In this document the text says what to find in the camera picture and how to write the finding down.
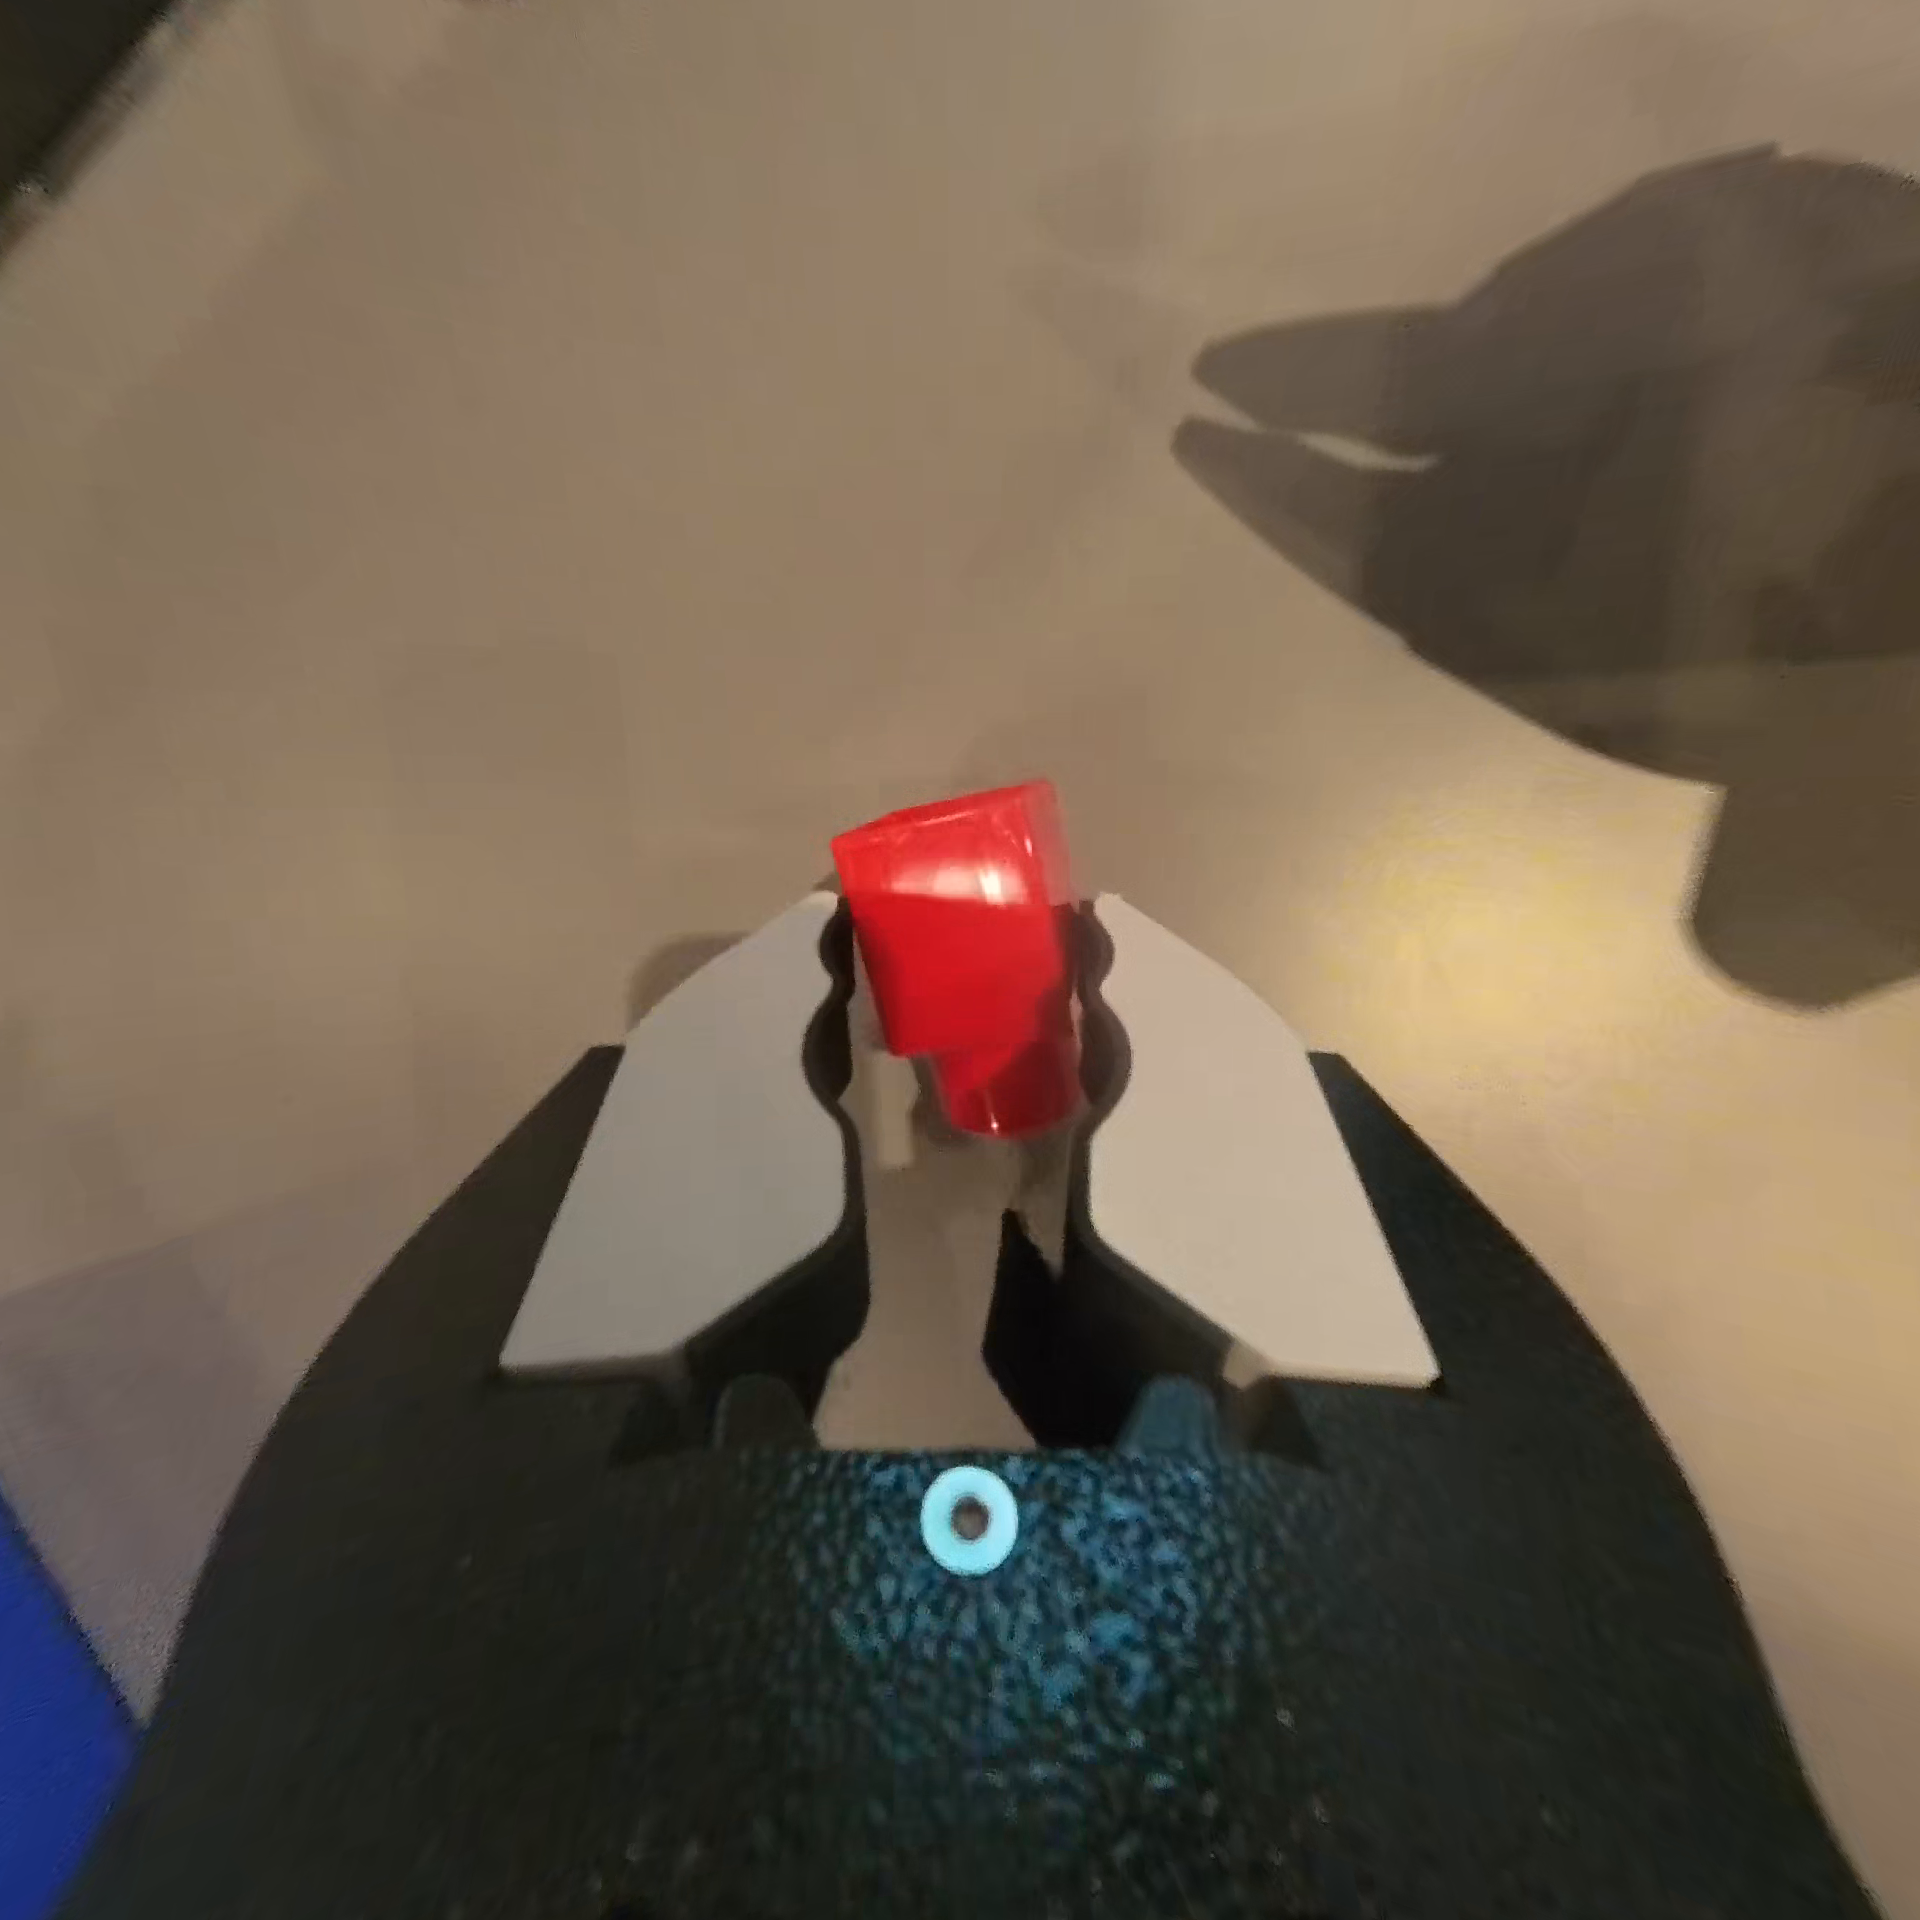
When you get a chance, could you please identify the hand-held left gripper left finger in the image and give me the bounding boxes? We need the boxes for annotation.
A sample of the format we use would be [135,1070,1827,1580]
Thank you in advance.
[498,886,920,1374]

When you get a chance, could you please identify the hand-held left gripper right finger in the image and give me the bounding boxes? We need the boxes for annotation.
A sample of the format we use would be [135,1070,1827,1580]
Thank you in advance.
[1003,892,1443,1390]

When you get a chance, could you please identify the red mega block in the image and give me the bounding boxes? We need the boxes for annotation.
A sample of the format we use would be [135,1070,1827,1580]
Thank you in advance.
[825,776,1092,1141]

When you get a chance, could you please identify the blue plastic bin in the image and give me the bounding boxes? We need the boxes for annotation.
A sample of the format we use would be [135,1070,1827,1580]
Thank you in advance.
[0,1494,145,1920]

